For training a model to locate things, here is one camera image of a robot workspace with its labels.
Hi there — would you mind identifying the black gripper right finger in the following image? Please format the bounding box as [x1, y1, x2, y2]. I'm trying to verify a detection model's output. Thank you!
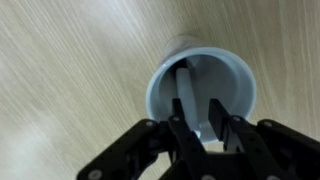
[207, 98, 320, 180]

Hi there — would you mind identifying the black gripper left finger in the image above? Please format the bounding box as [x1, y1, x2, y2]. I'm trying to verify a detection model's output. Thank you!
[76, 97, 209, 180]

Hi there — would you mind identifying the white marker with black tip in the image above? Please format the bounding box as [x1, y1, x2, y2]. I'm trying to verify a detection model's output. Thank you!
[175, 68, 203, 138]

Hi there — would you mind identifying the white paper cup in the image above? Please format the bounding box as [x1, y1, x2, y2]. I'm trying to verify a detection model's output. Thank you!
[145, 33, 258, 145]

